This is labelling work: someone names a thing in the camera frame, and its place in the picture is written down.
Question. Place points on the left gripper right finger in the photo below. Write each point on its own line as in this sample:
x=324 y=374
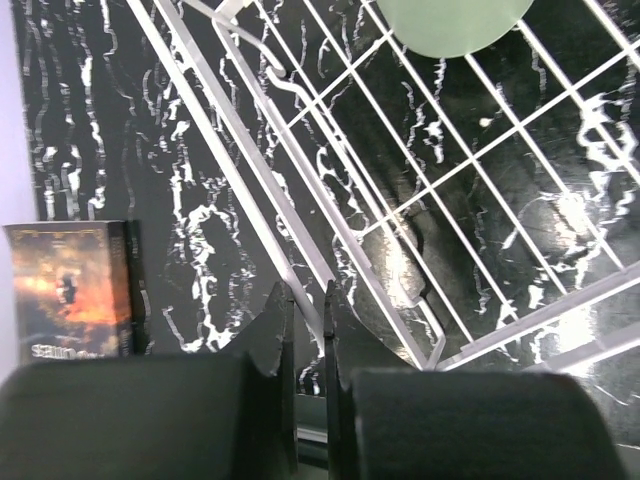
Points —
x=387 y=420

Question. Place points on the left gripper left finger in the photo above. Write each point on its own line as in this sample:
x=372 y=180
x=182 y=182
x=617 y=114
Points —
x=223 y=415

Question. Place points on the white wire dish rack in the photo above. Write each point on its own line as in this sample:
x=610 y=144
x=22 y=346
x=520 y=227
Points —
x=478 y=208

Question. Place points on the tale of two cities book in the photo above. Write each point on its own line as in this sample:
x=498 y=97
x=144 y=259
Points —
x=77 y=287

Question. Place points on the black marble mat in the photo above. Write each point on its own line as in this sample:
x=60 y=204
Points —
x=110 y=138

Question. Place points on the green plastic cup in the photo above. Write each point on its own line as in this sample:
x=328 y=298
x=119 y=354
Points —
x=451 y=28

